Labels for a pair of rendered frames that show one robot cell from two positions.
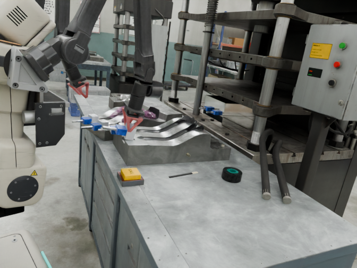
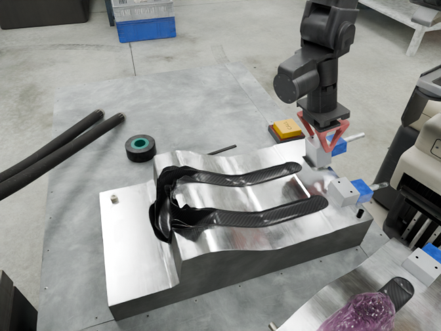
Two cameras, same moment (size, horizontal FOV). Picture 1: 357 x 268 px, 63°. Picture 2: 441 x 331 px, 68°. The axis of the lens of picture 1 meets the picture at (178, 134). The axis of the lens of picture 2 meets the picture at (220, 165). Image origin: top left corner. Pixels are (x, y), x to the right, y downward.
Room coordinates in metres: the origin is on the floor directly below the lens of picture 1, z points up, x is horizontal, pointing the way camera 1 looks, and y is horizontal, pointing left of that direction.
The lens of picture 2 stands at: (1.73, 0.07, 1.39)
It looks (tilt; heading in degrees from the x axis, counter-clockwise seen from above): 43 degrees down; 188
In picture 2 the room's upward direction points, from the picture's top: 1 degrees clockwise
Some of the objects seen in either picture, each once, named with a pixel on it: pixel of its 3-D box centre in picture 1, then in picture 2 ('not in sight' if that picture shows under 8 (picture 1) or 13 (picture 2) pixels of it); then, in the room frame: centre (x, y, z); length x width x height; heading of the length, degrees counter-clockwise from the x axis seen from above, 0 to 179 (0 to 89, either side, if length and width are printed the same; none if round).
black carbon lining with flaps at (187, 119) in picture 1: (170, 127); (237, 192); (1.31, 0.04, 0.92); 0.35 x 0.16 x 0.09; 117
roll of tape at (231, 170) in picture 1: (231, 174); (140, 148); (1.09, -0.24, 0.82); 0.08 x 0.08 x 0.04
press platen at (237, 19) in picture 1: (263, 32); not in sight; (2.22, -0.50, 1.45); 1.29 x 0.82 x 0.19; 27
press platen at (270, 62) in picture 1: (256, 67); not in sight; (2.22, -0.50, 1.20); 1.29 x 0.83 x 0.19; 27
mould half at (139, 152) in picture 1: (172, 138); (228, 207); (1.30, 0.02, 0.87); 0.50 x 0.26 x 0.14; 117
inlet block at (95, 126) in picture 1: (94, 126); (434, 257); (1.35, 0.41, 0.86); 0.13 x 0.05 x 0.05; 134
